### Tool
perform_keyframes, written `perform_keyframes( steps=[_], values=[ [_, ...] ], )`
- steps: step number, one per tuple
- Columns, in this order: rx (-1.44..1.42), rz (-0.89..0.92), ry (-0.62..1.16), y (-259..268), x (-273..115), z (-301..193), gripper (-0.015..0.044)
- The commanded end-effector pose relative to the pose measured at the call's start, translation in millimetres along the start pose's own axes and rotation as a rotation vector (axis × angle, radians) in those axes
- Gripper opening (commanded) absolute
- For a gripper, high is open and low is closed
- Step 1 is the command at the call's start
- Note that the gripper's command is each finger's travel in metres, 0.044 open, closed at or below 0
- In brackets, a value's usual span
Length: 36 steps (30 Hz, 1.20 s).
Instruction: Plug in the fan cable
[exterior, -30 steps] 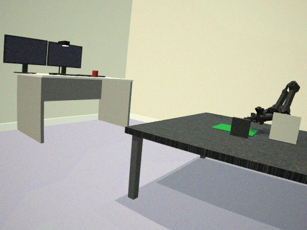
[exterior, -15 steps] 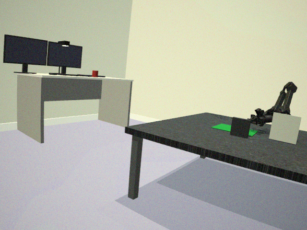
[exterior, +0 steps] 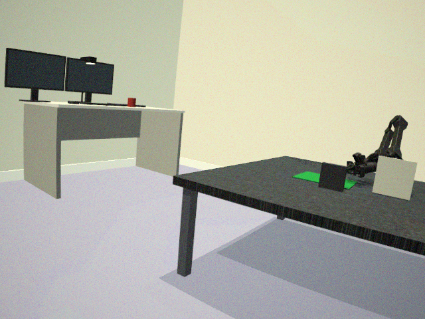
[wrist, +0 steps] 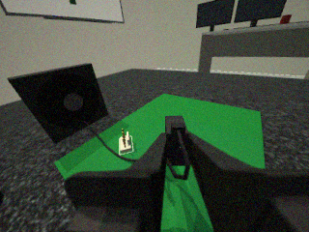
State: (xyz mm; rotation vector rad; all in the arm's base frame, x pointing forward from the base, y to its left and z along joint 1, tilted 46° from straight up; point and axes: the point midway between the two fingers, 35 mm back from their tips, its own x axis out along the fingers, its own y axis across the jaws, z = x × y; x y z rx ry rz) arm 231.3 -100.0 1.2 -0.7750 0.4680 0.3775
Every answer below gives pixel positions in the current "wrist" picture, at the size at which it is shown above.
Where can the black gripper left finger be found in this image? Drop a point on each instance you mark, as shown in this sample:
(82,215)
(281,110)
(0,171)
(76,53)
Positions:
(141,186)

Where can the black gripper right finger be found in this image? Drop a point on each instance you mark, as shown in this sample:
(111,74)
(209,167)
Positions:
(234,192)

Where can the green circuit board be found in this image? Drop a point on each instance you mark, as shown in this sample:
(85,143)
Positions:
(234,130)

